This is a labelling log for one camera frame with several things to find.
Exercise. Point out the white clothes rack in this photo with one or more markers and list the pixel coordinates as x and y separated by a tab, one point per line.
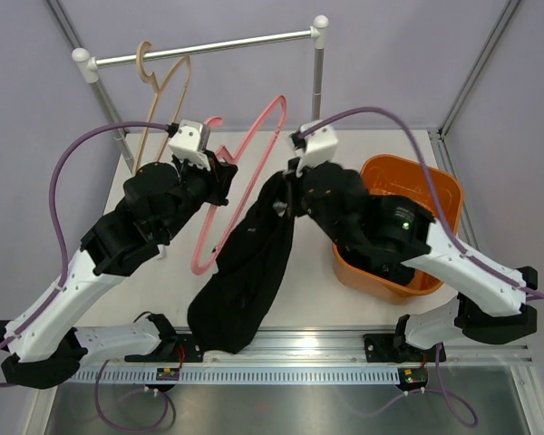
235	79

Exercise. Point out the dark teal shorts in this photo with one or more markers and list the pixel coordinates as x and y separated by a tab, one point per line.
396	273

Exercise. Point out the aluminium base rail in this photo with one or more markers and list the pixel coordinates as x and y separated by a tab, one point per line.
268	346

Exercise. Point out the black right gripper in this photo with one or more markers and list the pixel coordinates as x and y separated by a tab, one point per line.
294	163

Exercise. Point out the black shorts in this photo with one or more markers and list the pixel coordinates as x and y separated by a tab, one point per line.
227	312

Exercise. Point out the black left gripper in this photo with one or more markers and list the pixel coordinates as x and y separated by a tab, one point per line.
218	178

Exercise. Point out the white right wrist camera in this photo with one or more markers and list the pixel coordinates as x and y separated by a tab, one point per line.
315	148

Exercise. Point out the white slotted cable duct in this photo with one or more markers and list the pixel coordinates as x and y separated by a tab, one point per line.
195	375

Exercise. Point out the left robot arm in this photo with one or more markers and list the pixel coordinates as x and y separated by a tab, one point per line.
45	346

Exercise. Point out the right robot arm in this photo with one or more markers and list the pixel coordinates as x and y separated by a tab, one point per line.
491	302

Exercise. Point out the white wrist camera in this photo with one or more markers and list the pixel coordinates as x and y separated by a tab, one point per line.
315	148
189	143

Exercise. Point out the orange plastic basket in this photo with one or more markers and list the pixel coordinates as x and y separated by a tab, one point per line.
402	205

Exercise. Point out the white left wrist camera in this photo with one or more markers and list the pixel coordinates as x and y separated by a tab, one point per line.
189	143

